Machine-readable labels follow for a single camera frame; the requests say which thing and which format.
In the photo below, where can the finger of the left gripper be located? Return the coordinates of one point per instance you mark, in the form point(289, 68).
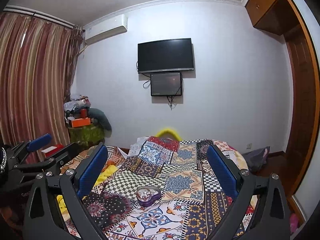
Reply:
point(66, 154)
point(40, 138)

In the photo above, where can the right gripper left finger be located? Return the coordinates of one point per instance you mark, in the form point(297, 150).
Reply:
point(89, 169)

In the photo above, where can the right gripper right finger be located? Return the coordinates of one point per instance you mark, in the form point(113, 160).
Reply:
point(225, 170)

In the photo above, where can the purple heart-shaped tin box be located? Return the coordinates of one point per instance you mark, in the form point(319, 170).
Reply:
point(147, 195)

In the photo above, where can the red flat box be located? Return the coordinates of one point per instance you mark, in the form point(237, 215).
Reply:
point(47, 152)

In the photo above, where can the yellow cloth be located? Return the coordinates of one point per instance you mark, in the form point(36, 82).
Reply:
point(107, 173)

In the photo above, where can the dark purple bag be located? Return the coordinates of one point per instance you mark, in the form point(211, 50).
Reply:
point(256, 158)

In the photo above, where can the orange box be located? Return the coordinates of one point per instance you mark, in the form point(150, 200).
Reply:
point(75, 123)

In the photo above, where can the colourful patchwork bedspread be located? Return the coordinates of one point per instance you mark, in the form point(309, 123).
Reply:
point(192, 203)

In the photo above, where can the yellow pillow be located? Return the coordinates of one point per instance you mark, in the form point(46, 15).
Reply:
point(170, 132)

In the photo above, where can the striped red curtain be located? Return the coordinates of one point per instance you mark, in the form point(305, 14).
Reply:
point(38, 63)

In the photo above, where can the white air conditioner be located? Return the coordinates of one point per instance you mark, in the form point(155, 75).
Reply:
point(98, 31)

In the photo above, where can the brown wooden wardrobe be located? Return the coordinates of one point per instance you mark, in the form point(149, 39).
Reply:
point(282, 17)

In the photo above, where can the small black wall monitor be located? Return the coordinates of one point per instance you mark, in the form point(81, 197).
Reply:
point(166, 84)

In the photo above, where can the wall-mounted black television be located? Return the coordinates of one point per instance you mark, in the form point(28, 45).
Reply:
point(165, 56)

